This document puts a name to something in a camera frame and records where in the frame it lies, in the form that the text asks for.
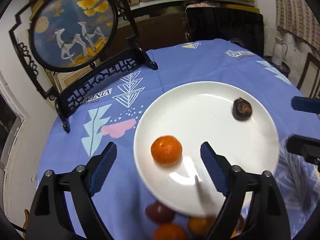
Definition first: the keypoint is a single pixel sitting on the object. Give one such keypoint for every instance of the blue patterned tablecloth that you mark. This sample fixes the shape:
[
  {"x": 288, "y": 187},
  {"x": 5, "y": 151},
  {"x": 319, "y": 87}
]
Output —
[{"x": 119, "y": 102}]

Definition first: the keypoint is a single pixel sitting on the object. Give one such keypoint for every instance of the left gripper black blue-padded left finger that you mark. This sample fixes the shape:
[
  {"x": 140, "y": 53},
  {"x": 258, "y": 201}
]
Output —
[{"x": 49, "y": 217}]

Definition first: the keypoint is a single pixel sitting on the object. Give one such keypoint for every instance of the beige patterned curtain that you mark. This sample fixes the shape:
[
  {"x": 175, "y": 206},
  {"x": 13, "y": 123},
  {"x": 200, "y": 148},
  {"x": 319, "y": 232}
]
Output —
[{"x": 296, "y": 17}]

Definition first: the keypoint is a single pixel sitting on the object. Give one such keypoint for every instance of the small round side table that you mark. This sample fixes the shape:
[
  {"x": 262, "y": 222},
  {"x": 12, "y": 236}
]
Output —
[{"x": 283, "y": 68}]

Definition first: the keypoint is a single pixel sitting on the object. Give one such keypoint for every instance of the wooden chair right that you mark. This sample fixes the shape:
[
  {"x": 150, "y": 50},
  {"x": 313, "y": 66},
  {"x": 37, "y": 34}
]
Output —
[{"x": 309, "y": 80}]

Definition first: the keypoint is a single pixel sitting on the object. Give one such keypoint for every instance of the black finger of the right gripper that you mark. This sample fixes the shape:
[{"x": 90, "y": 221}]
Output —
[{"x": 308, "y": 148}]

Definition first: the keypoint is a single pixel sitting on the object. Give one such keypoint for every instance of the yellow-orange tomato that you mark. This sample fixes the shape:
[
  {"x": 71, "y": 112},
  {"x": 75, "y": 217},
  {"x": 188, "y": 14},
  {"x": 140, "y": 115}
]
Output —
[{"x": 200, "y": 226}]

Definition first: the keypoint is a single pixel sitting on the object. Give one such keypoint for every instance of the purple water chestnut on table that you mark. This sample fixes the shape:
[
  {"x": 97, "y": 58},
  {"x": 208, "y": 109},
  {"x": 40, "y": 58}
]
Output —
[{"x": 240, "y": 224}]

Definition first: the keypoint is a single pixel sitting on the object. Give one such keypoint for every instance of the round deer embroidery screen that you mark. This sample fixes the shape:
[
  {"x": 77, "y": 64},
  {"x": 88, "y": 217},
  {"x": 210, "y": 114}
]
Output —
[{"x": 68, "y": 35}]

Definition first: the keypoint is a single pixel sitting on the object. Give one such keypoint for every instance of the black chair back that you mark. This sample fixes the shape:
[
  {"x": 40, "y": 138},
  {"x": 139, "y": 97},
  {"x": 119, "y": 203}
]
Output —
[{"x": 243, "y": 27}]

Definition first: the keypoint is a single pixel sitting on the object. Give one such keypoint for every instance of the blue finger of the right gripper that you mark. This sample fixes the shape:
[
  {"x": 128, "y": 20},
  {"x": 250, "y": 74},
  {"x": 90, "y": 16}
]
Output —
[{"x": 308, "y": 105}]

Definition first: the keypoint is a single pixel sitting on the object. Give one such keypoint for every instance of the dark red tomato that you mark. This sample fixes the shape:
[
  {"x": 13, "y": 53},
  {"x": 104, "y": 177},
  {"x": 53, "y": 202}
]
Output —
[{"x": 159, "y": 213}]

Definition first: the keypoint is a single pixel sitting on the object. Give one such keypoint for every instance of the large orange mandarin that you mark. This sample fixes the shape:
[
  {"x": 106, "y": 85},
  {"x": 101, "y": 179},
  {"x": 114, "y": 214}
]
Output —
[{"x": 170, "y": 231}]

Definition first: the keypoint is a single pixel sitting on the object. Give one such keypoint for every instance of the white round plate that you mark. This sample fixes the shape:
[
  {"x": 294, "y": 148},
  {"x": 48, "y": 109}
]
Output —
[{"x": 199, "y": 116}]

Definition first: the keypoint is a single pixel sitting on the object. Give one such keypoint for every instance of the white thermos jug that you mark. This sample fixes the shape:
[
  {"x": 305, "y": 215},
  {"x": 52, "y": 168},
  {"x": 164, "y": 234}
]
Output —
[{"x": 280, "y": 49}]

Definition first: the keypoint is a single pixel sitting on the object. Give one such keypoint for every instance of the dark brown water chestnut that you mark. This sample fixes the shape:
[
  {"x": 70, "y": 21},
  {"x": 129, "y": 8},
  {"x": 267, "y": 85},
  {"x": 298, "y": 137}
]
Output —
[{"x": 242, "y": 109}]

